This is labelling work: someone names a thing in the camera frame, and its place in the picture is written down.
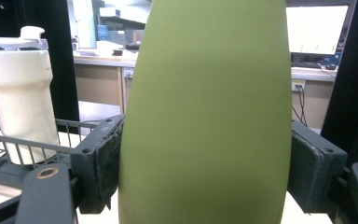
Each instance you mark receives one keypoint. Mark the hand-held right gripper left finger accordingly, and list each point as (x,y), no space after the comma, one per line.
(98,168)

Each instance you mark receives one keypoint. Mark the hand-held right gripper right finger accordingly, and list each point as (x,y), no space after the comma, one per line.
(315,174)

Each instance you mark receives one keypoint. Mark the white tumbler cup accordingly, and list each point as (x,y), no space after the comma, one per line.
(18,93)

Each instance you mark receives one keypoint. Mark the green water bottle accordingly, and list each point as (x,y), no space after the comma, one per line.
(205,124)

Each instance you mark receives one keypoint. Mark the black curtain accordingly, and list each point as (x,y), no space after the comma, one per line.
(351,93)
(62,62)

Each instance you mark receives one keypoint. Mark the long gray office desk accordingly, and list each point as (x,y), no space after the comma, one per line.
(99,60)

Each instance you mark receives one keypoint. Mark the black computer mouse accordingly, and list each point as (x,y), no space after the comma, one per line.
(331,66)

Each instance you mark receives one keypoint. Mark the black keyboard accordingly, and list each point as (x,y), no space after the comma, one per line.
(306,64)

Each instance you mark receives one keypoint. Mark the small black round object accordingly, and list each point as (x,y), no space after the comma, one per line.
(118,52)

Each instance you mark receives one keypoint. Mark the blue storage box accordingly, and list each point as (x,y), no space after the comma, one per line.
(103,32)

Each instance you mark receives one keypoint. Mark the bright computer monitor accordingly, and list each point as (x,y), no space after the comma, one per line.
(317,29)

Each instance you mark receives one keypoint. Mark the white wall outlet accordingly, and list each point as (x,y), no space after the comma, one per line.
(298,85)

